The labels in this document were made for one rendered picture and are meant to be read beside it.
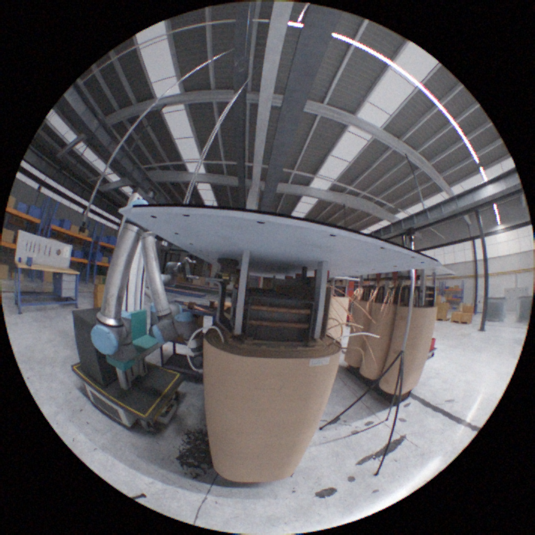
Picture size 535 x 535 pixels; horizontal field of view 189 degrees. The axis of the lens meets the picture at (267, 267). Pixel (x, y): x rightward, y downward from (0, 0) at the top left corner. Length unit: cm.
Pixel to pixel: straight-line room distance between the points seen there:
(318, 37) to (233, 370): 376
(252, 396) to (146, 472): 111
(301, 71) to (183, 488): 481
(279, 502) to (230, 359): 110
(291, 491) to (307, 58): 475
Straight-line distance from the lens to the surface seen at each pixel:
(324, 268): 54
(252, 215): 23
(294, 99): 382
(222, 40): 929
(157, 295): 90
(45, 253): 509
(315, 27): 350
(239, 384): 47
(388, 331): 209
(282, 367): 45
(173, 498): 132
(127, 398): 142
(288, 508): 131
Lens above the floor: 126
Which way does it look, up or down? 6 degrees up
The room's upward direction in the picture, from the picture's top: 6 degrees clockwise
